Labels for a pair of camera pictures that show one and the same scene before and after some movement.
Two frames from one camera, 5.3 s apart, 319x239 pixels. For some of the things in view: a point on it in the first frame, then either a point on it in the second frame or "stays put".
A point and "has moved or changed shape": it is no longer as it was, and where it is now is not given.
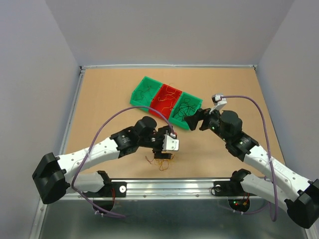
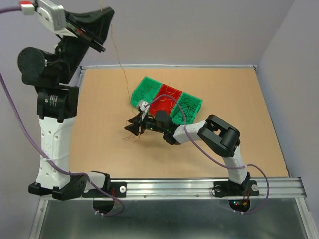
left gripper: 161,131 -> 95,23
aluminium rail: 163,189 stays put
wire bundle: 164,162 has moved or changed shape
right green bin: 187,105 stays put
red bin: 164,100 stays put
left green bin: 145,93 stays put
